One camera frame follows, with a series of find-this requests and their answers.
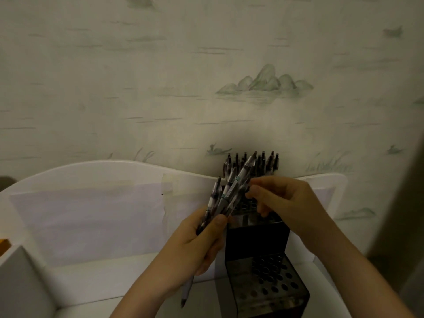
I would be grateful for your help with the bunch of black pens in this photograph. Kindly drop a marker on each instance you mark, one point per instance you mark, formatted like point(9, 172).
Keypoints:
point(228, 192)

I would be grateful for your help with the person's right hand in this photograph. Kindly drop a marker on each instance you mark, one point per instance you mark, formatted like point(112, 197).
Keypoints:
point(294, 208)

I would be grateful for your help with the person's left hand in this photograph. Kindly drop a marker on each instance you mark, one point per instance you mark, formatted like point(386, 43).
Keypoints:
point(188, 251)

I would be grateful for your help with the black tiered pen holder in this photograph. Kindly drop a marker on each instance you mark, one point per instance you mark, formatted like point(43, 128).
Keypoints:
point(258, 241)

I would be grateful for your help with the white curved-back shelf unit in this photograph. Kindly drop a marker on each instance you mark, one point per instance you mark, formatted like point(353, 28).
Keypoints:
point(99, 278)

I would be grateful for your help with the row of black pens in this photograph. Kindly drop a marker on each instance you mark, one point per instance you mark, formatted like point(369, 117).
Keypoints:
point(265, 162)

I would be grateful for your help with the person's right forearm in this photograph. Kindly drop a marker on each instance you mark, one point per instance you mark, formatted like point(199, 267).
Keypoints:
point(357, 278)

